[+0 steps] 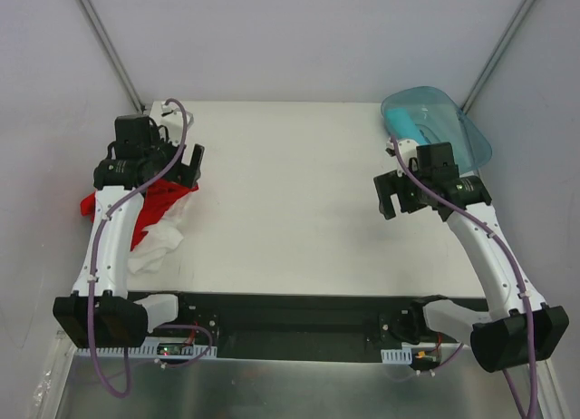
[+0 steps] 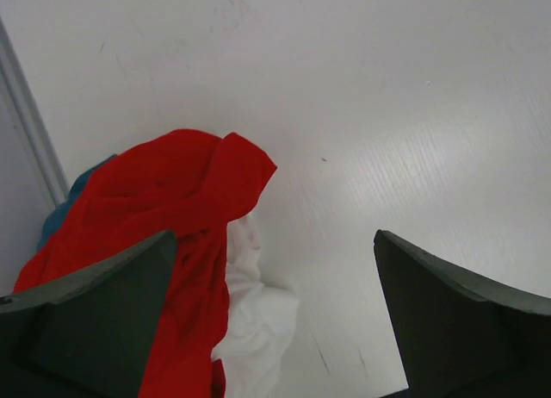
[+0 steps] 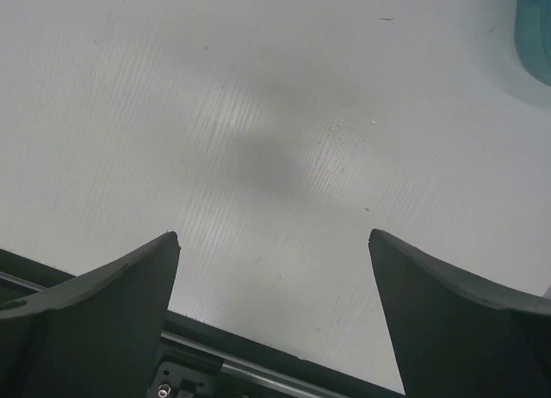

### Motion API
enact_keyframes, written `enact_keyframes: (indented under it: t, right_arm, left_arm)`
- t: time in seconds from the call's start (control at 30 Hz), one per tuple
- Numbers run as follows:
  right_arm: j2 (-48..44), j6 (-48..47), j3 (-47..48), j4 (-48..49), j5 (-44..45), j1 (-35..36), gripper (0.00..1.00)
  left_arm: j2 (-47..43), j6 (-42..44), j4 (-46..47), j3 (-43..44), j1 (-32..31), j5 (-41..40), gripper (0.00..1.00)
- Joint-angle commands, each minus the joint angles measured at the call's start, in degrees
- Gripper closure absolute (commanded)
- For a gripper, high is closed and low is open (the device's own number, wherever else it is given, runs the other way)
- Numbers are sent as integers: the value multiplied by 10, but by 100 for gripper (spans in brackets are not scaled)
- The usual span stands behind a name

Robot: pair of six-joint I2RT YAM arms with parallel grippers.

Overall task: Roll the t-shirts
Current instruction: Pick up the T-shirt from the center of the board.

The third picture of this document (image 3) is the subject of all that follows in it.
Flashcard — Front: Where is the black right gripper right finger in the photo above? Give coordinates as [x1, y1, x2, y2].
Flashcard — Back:
[368, 229, 550, 397]

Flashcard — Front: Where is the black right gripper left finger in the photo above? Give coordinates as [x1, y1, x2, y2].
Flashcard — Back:
[1, 232, 180, 397]

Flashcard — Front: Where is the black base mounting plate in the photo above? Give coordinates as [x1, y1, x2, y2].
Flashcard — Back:
[1, 250, 402, 397]

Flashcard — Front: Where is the teal translucent plastic bin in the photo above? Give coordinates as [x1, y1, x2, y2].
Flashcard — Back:
[514, 0, 550, 85]

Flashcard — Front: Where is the aluminium rail profile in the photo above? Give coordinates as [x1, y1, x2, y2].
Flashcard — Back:
[1, 274, 331, 397]

